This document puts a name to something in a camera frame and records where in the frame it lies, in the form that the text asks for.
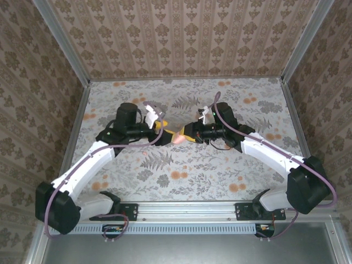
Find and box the pink earbud charging case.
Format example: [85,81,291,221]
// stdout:
[172,130,187,145]

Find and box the floral patterned table cover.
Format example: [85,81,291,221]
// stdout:
[64,78,313,203]

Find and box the small electronics board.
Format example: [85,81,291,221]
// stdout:
[254,223,276,238]
[102,224,125,239]

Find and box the sheet metal panel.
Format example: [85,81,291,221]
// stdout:
[26,221,352,264]

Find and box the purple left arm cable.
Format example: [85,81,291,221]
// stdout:
[43,101,166,243]

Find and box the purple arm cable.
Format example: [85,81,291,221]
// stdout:
[43,101,166,243]
[213,91,338,243]

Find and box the thin black wire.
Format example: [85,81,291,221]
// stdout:
[208,136,232,151]

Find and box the thin aluminium table edge rail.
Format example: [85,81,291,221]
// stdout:
[88,76,284,82]

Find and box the slotted grey cable duct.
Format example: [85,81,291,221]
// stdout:
[73,222,258,236]

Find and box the aluminium frame post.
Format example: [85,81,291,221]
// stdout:
[280,0,337,83]
[32,0,91,86]

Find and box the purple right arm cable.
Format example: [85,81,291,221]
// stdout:
[213,91,338,243]

